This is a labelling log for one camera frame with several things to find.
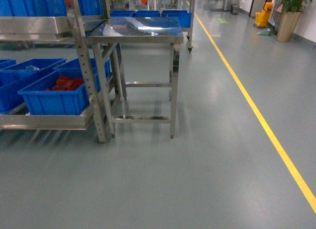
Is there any stainless steel shelf rack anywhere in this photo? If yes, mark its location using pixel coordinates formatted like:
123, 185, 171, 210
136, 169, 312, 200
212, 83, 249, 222
0, 0, 124, 143

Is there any blue bin lower shelf right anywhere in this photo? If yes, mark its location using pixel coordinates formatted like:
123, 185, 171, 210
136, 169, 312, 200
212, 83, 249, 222
161, 10, 192, 28

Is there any blue bin with red parts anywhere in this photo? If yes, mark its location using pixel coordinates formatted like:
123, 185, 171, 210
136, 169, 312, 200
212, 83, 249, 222
18, 59, 89, 115

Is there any small stainless steel table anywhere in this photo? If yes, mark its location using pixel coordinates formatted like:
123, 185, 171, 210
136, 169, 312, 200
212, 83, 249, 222
88, 17, 184, 138

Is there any yellow mop bucket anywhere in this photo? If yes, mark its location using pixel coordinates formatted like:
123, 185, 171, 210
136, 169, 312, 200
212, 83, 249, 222
254, 2, 274, 27

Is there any tan plant pot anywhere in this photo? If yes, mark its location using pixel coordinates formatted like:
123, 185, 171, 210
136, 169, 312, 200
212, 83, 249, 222
276, 11, 302, 42

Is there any green potted plant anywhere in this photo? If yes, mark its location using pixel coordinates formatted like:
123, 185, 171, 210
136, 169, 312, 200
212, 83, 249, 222
279, 0, 313, 13

